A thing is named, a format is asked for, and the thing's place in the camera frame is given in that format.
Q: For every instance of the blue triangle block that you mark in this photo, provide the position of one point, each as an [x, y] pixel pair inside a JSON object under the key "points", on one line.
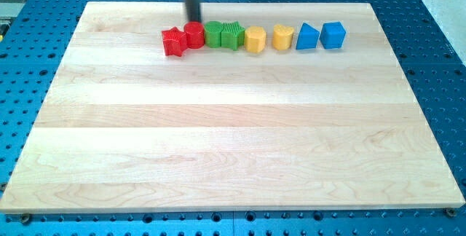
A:
{"points": [[307, 38]]}

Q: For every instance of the blue cube block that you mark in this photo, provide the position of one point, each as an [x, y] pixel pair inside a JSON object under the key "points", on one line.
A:
{"points": [[332, 35]]}

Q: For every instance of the green star block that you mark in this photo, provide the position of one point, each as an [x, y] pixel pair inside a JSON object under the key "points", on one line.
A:
{"points": [[232, 35]]}

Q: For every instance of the yellow pentagon block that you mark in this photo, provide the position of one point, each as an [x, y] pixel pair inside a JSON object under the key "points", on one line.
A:
{"points": [[255, 39]]}

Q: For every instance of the green cylinder block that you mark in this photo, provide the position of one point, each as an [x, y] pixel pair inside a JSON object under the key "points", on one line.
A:
{"points": [[213, 30]]}

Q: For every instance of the yellow heart block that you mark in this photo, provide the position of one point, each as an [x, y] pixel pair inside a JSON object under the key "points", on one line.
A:
{"points": [[282, 37]]}

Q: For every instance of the red cylinder block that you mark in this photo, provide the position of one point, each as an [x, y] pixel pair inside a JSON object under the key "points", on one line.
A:
{"points": [[195, 34]]}

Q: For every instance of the red star block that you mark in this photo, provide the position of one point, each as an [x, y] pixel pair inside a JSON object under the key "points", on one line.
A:
{"points": [[174, 41]]}

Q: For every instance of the light wooden board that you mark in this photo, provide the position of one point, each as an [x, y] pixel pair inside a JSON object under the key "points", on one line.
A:
{"points": [[126, 128]]}

